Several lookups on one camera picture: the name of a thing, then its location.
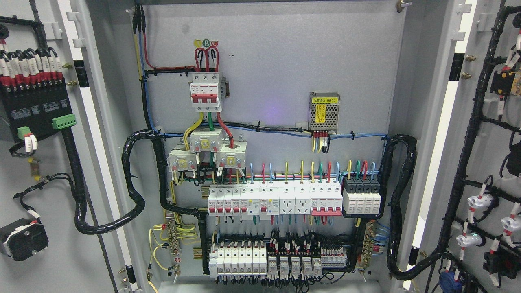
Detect metal mesh power supply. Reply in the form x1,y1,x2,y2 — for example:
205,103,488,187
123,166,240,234
309,92,340,132

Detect white current transformers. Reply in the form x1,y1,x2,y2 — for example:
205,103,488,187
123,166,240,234
167,128,247,174

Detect black white surge protector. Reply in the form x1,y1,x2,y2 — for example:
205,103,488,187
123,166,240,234
342,177,381,219

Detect red main circuit breaker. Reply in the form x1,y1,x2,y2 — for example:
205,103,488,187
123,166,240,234
188,72,229,112

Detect white rotary selector switch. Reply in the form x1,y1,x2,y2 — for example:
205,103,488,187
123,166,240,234
0,218,49,261

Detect black cable loom left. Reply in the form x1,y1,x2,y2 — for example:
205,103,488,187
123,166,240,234
61,129,210,275

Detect black digital power meter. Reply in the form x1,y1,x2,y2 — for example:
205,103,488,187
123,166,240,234
0,80,72,143

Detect grey cabinet door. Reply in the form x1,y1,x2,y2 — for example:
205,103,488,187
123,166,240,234
396,0,520,293
0,0,132,293

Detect white socket breaker row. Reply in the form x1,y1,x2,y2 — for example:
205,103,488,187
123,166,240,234
207,180,343,219

